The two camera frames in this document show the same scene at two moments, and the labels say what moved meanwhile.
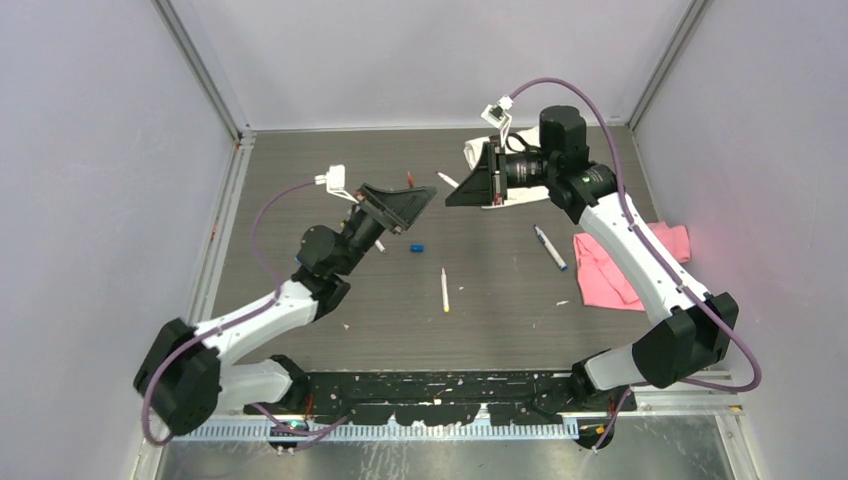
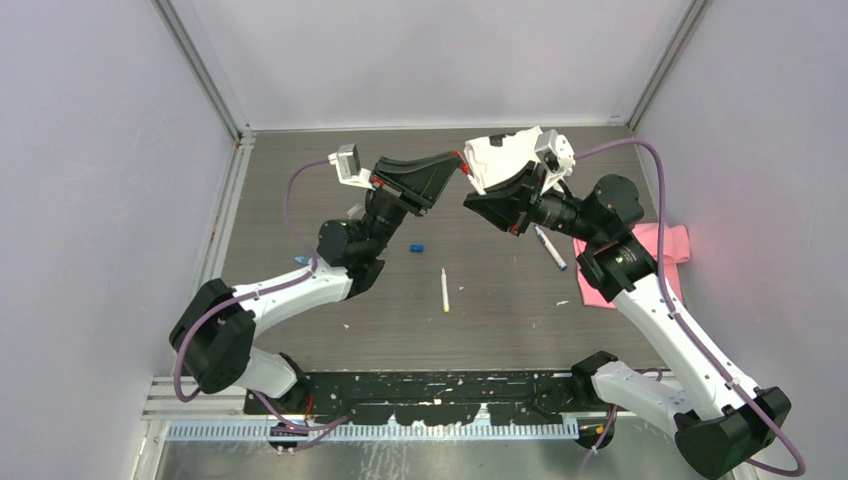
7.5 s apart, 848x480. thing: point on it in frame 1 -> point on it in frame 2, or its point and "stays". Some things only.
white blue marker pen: (560, 261) stays
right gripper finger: (475, 190) -> (508, 207)
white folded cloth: (473, 149) stays
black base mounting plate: (453, 397) stays
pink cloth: (598, 288) stays
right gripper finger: (487, 159) -> (519, 187)
